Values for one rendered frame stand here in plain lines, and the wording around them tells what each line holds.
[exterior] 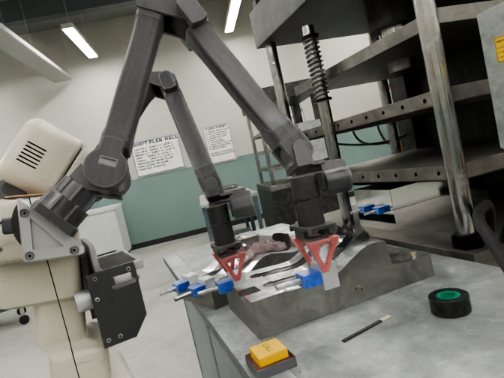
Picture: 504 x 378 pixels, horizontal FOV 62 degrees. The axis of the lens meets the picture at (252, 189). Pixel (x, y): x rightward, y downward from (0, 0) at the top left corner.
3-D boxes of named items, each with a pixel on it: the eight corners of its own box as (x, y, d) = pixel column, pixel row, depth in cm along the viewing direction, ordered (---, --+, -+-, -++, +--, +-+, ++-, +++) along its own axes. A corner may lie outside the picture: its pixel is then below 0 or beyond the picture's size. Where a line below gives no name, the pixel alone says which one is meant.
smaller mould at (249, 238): (221, 262, 181) (217, 246, 181) (214, 256, 195) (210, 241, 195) (264, 249, 187) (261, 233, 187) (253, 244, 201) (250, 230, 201)
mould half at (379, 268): (259, 340, 95) (247, 283, 95) (229, 309, 120) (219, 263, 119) (434, 275, 111) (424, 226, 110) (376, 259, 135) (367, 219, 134)
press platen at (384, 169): (460, 180, 135) (457, 164, 135) (309, 184, 240) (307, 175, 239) (613, 135, 158) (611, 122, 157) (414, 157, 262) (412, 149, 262)
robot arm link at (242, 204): (208, 192, 120) (202, 178, 112) (247, 182, 121) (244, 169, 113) (216, 230, 115) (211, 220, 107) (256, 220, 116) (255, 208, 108)
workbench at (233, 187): (215, 269, 505) (198, 197, 498) (210, 242, 693) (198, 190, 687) (271, 255, 513) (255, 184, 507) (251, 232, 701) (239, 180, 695)
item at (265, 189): (286, 248, 531) (250, 86, 517) (266, 231, 684) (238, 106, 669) (356, 230, 542) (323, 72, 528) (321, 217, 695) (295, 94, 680)
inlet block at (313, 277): (283, 304, 84) (277, 277, 84) (274, 298, 89) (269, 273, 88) (340, 286, 88) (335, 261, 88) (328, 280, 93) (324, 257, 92)
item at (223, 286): (202, 306, 108) (196, 286, 108) (198, 301, 113) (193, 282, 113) (249, 291, 112) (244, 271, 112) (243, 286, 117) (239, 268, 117)
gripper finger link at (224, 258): (244, 273, 116) (236, 240, 115) (252, 278, 109) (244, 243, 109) (220, 280, 114) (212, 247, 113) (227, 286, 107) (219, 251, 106)
